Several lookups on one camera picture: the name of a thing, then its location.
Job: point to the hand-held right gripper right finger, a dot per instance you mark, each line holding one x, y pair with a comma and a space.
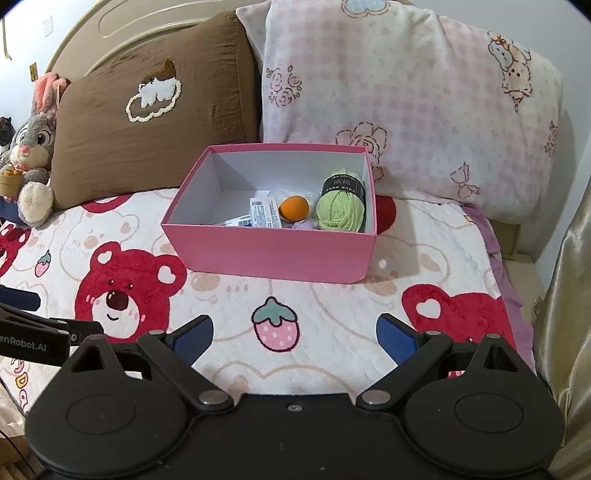
397, 342

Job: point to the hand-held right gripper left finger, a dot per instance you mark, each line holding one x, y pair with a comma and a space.
194, 340

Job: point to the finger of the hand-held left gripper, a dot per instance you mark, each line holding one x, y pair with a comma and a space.
83, 331
18, 297

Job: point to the pink cardboard box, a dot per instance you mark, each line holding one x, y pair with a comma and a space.
277, 254

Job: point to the blue wet wipes pack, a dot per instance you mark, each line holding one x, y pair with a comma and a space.
265, 212

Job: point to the purple plush toy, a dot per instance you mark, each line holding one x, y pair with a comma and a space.
302, 225

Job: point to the orange egg-shaped sponge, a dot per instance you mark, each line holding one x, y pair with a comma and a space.
293, 207

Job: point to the bear printed blanket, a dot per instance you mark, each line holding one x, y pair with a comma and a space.
323, 314

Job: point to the purple bed sheet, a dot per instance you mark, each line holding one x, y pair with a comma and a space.
503, 277

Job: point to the green yarn ball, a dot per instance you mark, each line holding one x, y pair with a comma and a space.
341, 207

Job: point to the grey bunny plush toy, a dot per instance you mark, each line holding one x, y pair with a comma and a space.
34, 147

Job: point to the black plush toy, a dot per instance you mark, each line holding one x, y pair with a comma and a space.
4, 136

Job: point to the gold satin cloth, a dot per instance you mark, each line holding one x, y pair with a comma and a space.
568, 300

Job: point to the brown pillow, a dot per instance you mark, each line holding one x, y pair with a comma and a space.
138, 147

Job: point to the pink checked pillow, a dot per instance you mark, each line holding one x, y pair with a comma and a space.
392, 92

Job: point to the beige bed headboard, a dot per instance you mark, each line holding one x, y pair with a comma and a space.
138, 23

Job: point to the wall socket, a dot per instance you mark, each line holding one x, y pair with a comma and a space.
33, 72

